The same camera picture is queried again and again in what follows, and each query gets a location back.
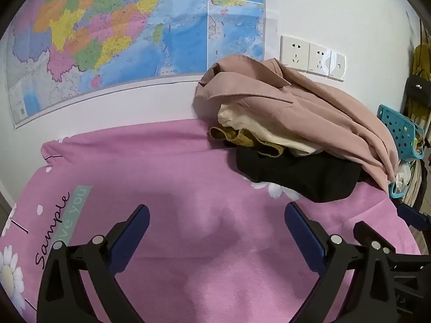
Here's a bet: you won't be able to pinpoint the white wall socket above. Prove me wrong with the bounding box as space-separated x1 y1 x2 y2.
280 35 311 72
307 43 333 76

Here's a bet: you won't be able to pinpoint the blue plastic laundry basket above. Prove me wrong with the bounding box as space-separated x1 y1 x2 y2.
376 104 426 198

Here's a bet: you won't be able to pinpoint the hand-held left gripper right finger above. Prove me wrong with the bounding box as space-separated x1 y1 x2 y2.
284 202 399 323

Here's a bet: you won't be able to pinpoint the cream garment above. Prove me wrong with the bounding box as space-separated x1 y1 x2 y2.
217 103 324 157

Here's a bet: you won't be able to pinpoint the black garment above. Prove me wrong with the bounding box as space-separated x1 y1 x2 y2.
236 146 363 203

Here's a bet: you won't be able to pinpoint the mustard olive garment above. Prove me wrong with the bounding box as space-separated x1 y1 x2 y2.
209 126 287 159

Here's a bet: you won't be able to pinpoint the colourful wall map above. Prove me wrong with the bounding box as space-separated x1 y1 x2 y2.
7 0 267 130

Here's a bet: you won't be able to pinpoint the pink beige jacket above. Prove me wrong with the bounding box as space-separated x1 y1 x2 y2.
193 54 399 192

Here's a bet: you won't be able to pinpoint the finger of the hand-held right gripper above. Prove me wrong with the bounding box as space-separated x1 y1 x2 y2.
353 221 431 276
397 205 431 231

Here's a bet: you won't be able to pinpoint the white wall switch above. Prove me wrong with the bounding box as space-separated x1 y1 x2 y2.
328 51 347 82

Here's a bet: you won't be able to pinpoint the black hanging bag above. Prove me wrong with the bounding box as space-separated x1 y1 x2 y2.
404 76 431 99

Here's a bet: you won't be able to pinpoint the pink floral bedsheet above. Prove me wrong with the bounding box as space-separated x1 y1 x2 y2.
0 119 425 323

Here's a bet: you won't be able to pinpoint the white cloth in basket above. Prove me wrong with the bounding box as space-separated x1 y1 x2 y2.
393 160 423 206

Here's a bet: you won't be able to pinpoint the yellow hanging clothes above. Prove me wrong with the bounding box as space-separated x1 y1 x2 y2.
411 20 431 135

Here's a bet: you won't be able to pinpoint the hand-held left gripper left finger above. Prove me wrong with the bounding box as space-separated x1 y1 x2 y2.
36 204 150 323

